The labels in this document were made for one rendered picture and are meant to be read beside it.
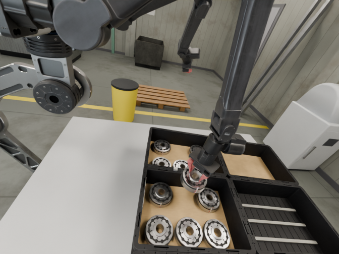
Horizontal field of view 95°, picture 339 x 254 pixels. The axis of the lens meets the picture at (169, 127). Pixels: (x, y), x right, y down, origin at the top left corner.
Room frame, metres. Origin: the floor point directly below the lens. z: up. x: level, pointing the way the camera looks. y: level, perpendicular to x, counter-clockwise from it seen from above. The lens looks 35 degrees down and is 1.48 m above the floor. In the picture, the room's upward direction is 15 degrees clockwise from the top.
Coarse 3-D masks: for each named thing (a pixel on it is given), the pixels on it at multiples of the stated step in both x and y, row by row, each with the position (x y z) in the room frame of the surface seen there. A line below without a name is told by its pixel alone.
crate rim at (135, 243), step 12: (144, 168) 0.44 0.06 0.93; (156, 168) 0.45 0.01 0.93; (144, 180) 0.39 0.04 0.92; (228, 180) 0.49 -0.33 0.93; (240, 216) 0.33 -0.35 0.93; (192, 252) 0.18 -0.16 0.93; (204, 252) 0.19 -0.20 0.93; (216, 252) 0.20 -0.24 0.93; (228, 252) 0.21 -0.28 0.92; (240, 252) 0.21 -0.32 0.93; (252, 252) 0.22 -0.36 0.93
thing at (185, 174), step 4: (188, 168) 0.44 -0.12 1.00; (196, 168) 0.45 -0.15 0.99; (184, 172) 0.41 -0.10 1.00; (188, 172) 0.42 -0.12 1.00; (200, 172) 0.44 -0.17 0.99; (184, 176) 0.39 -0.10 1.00; (188, 176) 0.40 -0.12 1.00; (184, 180) 0.38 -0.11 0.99; (188, 180) 0.38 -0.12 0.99; (192, 180) 0.39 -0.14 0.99; (204, 180) 0.41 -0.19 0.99; (188, 184) 0.37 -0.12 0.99; (192, 184) 0.37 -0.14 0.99; (196, 184) 0.37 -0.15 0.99; (200, 184) 0.38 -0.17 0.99; (204, 184) 0.38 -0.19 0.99; (196, 188) 0.36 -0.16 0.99; (200, 188) 0.37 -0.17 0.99
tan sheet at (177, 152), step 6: (150, 144) 0.70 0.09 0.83; (150, 150) 0.65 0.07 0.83; (174, 150) 0.70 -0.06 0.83; (180, 150) 0.72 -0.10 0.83; (186, 150) 0.73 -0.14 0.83; (150, 156) 0.61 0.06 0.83; (156, 156) 0.62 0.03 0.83; (162, 156) 0.63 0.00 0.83; (168, 156) 0.64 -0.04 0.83; (174, 156) 0.65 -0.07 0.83; (180, 156) 0.67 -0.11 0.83; (186, 156) 0.68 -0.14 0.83; (150, 162) 0.56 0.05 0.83
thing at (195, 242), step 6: (180, 222) 0.29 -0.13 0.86; (186, 222) 0.29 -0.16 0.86; (192, 222) 0.30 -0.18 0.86; (180, 228) 0.27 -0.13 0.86; (198, 228) 0.29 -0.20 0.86; (180, 234) 0.25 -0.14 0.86; (198, 234) 0.27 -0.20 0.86; (180, 240) 0.23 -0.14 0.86; (186, 240) 0.23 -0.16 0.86; (192, 240) 0.24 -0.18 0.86; (198, 240) 0.25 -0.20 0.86; (192, 246) 0.22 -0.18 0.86
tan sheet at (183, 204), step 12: (180, 192) 0.44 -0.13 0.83; (216, 192) 0.49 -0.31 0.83; (144, 204) 0.34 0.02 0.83; (168, 204) 0.36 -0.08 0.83; (180, 204) 0.38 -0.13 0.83; (192, 204) 0.39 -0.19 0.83; (144, 216) 0.29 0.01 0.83; (168, 216) 0.32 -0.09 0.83; (180, 216) 0.33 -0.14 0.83; (192, 216) 0.34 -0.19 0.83; (204, 216) 0.35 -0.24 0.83; (216, 216) 0.37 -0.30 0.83; (144, 228) 0.25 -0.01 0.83; (156, 228) 0.26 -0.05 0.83; (228, 228) 0.33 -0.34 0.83; (144, 240) 0.21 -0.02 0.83
